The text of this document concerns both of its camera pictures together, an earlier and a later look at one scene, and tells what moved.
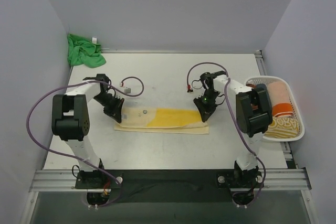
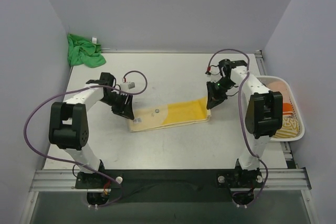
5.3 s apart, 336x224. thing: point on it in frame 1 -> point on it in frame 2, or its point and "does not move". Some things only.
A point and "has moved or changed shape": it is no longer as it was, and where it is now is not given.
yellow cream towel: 162,120 has moved or changed shape
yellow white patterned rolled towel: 282,127 does not move
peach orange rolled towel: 282,105 does not move
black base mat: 169,186 does not move
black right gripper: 205,106 -> 216,96
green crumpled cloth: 82,52 does not move
